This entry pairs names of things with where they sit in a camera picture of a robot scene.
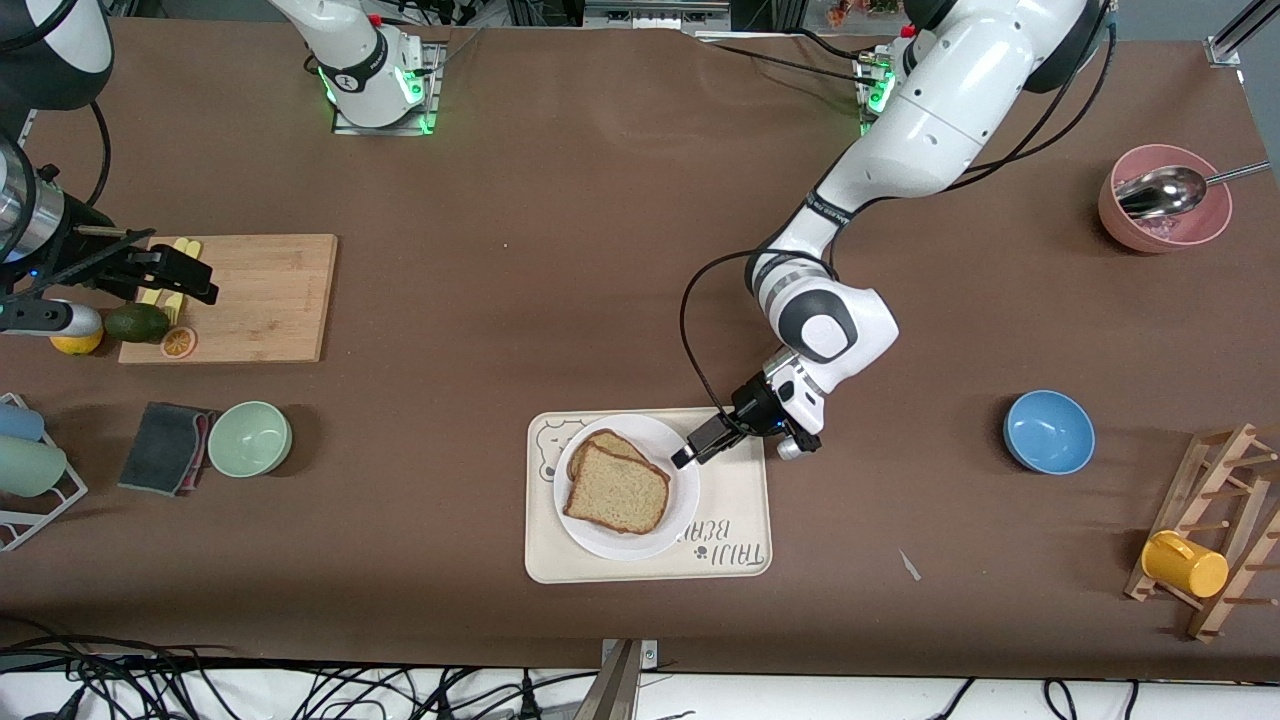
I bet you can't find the white round plate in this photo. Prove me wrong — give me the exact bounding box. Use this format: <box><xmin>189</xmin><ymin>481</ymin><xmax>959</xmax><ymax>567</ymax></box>
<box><xmin>553</xmin><ymin>413</ymin><xmax>702</xmax><ymax>562</ymax></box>

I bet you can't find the plain bread slice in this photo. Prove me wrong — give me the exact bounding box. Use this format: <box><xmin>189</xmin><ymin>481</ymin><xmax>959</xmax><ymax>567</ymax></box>
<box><xmin>562</xmin><ymin>443</ymin><xmax>671</xmax><ymax>536</ymax></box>

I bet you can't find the yellow plastic knife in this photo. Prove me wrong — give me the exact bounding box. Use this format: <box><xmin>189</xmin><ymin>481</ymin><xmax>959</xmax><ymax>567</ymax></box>
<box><xmin>140</xmin><ymin>238</ymin><xmax>189</xmax><ymax>306</ymax></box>

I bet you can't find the green avocado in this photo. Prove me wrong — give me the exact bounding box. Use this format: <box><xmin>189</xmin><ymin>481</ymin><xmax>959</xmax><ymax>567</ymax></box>
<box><xmin>104</xmin><ymin>303</ymin><xmax>172</xmax><ymax>344</ymax></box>

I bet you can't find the bread slice under egg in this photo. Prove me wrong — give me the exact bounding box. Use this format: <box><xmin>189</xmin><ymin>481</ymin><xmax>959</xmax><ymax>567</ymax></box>
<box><xmin>567</xmin><ymin>429</ymin><xmax>666</xmax><ymax>481</ymax></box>

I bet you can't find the cream tray with bear print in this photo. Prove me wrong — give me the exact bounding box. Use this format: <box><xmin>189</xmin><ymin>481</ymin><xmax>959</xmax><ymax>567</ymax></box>
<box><xmin>524</xmin><ymin>405</ymin><xmax>774</xmax><ymax>585</ymax></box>

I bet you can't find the wooden cutting board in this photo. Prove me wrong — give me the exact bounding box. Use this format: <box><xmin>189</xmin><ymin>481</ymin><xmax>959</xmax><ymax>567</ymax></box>
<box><xmin>118</xmin><ymin>234</ymin><xmax>339</xmax><ymax>365</ymax></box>

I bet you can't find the grey and pink folded cloth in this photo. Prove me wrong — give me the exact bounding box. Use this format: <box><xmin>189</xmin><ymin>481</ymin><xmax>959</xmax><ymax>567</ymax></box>
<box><xmin>117</xmin><ymin>402</ymin><xmax>221</xmax><ymax>497</ymax></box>

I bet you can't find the pale green bowl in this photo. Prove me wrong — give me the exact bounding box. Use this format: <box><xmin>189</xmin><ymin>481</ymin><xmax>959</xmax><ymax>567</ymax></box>
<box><xmin>207</xmin><ymin>401</ymin><xmax>294</xmax><ymax>479</ymax></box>

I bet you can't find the pale green cup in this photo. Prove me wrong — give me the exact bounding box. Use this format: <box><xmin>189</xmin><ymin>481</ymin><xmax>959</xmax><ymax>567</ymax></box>
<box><xmin>0</xmin><ymin>436</ymin><xmax>68</xmax><ymax>498</ymax></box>

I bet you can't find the blue bowl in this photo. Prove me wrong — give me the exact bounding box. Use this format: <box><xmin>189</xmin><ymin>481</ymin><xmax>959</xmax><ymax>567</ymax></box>
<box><xmin>1003</xmin><ymin>389</ymin><xmax>1096</xmax><ymax>476</ymax></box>

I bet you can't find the pink bowl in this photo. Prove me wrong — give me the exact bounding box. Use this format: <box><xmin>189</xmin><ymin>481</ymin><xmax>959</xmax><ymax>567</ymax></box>
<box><xmin>1098</xmin><ymin>144</ymin><xmax>1233</xmax><ymax>255</ymax></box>

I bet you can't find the yellow mug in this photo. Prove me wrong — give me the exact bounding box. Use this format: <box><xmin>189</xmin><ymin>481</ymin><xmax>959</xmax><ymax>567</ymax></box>
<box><xmin>1141</xmin><ymin>530</ymin><xmax>1230</xmax><ymax>599</ymax></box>

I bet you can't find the metal spoon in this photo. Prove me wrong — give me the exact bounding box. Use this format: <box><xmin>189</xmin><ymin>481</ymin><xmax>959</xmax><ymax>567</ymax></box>
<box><xmin>1115</xmin><ymin>160</ymin><xmax>1273</xmax><ymax>219</ymax></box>

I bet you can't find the wooden cup rack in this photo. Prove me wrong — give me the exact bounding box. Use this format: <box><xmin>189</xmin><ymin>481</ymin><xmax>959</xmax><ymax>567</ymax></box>
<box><xmin>1123</xmin><ymin>422</ymin><xmax>1280</xmax><ymax>643</ymax></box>

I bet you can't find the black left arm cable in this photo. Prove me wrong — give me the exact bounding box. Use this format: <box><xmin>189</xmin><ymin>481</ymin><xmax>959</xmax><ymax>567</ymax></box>
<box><xmin>680</xmin><ymin>0</ymin><xmax>1119</xmax><ymax>426</ymax></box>

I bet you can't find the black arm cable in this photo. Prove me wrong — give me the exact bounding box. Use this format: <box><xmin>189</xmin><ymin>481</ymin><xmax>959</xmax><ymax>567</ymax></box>
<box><xmin>680</xmin><ymin>0</ymin><xmax>1119</xmax><ymax>426</ymax></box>
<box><xmin>88</xmin><ymin>100</ymin><xmax>111</xmax><ymax>206</ymax></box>

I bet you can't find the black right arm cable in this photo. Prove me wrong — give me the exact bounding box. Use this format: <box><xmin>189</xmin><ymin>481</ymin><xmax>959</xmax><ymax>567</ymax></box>
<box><xmin>88</xmin><ymin>100</ymin><xmax>111</xmax><ymax>206</ymax></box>

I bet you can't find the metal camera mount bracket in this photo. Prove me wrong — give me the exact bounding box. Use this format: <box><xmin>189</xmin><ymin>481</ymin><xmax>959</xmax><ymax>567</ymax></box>
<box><xmin>575</xmin><ymin>638</ymin><xmax>659</xmax><ymax>720</ymax></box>

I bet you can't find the white wire rack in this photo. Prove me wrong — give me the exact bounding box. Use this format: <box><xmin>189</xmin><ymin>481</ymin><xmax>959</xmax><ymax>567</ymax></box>
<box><xmin>0</xmin><ymin>393</ymin><xmax>89</xmax><ymax>553</ymax></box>

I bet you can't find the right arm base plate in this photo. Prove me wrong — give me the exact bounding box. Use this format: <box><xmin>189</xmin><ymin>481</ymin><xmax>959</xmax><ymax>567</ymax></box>
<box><xmin>332</xmin><ymin>42</ymin><xmax>447</xmax><ymax>136</ymax></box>

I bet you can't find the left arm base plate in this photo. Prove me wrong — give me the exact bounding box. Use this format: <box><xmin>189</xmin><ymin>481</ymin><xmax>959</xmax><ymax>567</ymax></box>
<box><xmin>855</xmin><ymin>55</ymin><xmax>901</xmax><ymax>141</ymax></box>

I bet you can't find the black cables to arm base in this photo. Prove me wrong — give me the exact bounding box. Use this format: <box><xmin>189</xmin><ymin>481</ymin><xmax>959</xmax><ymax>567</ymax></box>
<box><xmin>690</xmin><ymin>30</ymin><xmax>886</xmax><ymax>91</ymax></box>

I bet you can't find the black cable bundle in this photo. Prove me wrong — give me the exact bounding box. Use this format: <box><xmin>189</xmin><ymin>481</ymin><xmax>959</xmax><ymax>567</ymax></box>
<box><xmin>0</xmin><ymin>615</ymin><xmax>601</xmax><ymax>720</ymax></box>

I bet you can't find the aluminium frame profile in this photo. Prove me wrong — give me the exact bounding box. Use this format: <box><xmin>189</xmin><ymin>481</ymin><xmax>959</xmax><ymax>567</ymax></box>
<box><xmin>1205</xmin><ymin>0</ymin><xmax>1280</xmax><ymax>69</ymax></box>

